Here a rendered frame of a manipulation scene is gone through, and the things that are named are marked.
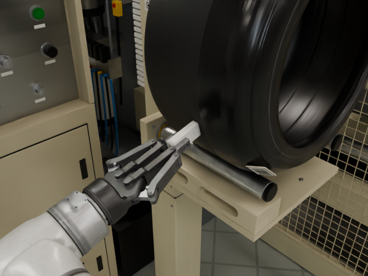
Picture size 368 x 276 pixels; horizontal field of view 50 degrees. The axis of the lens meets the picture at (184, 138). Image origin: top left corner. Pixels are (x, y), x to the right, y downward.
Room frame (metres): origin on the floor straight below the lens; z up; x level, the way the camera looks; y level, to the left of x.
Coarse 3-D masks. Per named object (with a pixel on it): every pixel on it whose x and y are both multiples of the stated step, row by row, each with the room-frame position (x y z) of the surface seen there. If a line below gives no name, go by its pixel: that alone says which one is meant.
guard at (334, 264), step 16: (352, 128) 0.99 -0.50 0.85; (352, 144) 0.98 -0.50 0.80; (320, 192) 1.02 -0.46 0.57; (336, 192) 0.99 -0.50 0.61; (352, 192) 0.95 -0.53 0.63; (336, 208) 0.98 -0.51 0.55; (352, 208) 0.94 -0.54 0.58; (288, 224) 1.09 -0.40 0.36; (352, 224) 0.93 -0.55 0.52; (320, 256) 0.98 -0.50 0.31; (352, 272) 0.90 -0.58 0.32
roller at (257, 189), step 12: (168, 132) 0.85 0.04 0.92; (192, 144) 0.79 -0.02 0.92; (192, 156) 0.78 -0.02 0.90; (204, 156) 0.75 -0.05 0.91; (216, 156) 0.74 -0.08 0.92; (216, 168) 0.72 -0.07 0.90; (228, 168) 0.70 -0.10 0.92; (240, 180) 0.67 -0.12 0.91; (252, 180) 0.66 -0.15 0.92; (264, 180) 0.65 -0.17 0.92; (252, 192) 0.64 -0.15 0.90; (264, 192) 0.63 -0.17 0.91; (276, 192) 0.65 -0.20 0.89
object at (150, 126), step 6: (156, 114) 0.89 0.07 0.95; (144, 120) 0.86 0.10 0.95; (150, 120) 0.86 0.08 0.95; (156, 120) 0.87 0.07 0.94; (162, 120) 0.88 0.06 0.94; (144, 126) 0.85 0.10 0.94; (150, 126) 0.85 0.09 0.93; (156, 126) 0.87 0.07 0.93; (162, 126) 0.88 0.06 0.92; (144, 132) 0.85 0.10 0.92; (150, 132) 0.85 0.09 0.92; (156, 132) 0.86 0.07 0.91; (144, 138) 0.85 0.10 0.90; (150, 138) 0.85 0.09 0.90; (156, 138) 0.86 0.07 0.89
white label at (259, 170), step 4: (248, 168) 0.61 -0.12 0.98; (252, 168) 0.60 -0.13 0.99; (256, 168) 0.60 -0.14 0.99; (260, 168) 0.59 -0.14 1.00; (264, 168) 0.59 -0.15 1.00; (256, 172) 0.62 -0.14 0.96; (260, 172) 0.62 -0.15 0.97; (264, 172) 0.61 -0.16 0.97; (268, 172) 0.61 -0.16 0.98; (272, 172) 0.61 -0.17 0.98
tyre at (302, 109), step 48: (192, 0) 0.65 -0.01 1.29; (240, 0) 0.60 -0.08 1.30; (288, 0) 0.59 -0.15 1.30; (336, 0) 1.01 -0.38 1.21; (144, 48) 0.72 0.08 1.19; (192, 48) 0.62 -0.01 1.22; (240, 48) 0.57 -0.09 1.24; (288, 48) 0.59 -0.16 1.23; (336, 48) 0.98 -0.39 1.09; (192, 96) 0.61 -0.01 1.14; (240, 96) 0.56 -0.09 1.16; (288, 96) 0.97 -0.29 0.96; (336, 96) 0.90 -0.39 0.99; (240, 144) 0.58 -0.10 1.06; (288, 144) 0.63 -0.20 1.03
